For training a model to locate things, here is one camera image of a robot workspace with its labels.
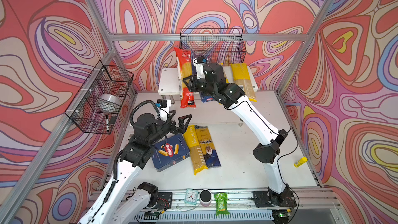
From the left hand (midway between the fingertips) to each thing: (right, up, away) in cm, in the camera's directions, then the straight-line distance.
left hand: (184, 113), depth 66 cm
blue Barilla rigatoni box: (-10, -21, +16) cm, 28 cm away
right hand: (0, +14, +4) cm, 15 cm away
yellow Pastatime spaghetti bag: (+1, -16, +26) cm, 31 cm away
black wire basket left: (-42, +4, +5) cm, 42 cm away
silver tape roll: (-37, +6, +7) cm, 38 cm away
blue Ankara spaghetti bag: (+12, -24, +20) cm, 33 cm away
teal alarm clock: (+2, -40, +7) cm, 41 cm away
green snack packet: (+17, -43, +5) cm, 46 cm away
